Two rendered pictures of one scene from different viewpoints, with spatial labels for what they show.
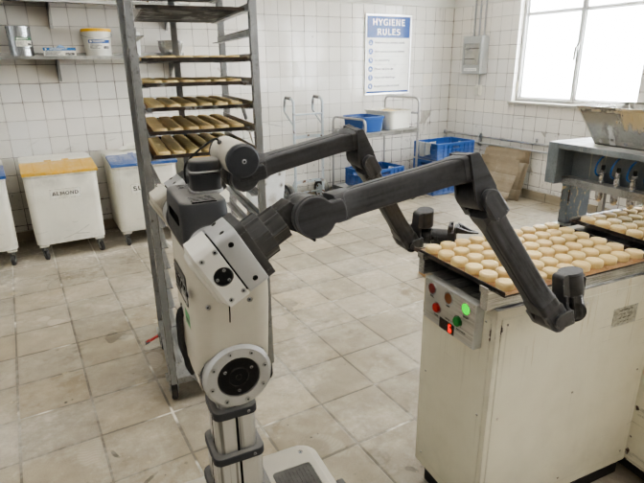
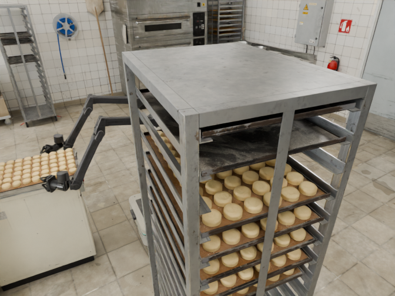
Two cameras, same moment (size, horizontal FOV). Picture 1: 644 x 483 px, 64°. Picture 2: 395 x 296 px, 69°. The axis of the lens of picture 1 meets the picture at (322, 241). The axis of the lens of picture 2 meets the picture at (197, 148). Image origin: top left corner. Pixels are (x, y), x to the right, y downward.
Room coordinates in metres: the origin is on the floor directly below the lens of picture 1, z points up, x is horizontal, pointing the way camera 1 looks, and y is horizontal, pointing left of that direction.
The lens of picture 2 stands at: (3.22, 0.49, 2.02)
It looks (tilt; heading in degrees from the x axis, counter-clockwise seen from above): 29 degrees down; 179
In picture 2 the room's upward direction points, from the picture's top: 1 degrees counter-clockwise
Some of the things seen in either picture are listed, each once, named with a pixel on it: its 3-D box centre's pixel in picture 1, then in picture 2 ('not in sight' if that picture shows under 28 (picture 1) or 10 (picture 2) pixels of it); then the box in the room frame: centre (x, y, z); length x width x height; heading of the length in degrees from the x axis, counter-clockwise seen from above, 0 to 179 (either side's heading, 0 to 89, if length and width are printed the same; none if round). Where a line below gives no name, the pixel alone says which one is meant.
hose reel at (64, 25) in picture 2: not in sight; (69, 47); (-2.22, -1.71, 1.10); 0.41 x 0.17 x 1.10; 120
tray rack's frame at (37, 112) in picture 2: not in sight; (24, 66); (-1.52, -2.23, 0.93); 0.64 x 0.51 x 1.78; 33
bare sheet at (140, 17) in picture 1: (180, 14); (222, 110); (2.37, 0.58, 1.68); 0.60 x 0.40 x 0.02; 22
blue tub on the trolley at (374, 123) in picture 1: (363, 123); not in sight; (5.58, -0.46, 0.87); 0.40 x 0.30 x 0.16; 33
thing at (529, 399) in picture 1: (530, 373); (38, 221); (1.54, -0.72, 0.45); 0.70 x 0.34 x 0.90; 114
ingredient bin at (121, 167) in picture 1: (142, 194); not in sight; (4.57, 1.62, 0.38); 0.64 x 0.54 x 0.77; 29
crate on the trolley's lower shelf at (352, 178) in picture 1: (375, 174); not in sight; (5.72, -0.60, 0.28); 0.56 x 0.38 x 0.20; 128
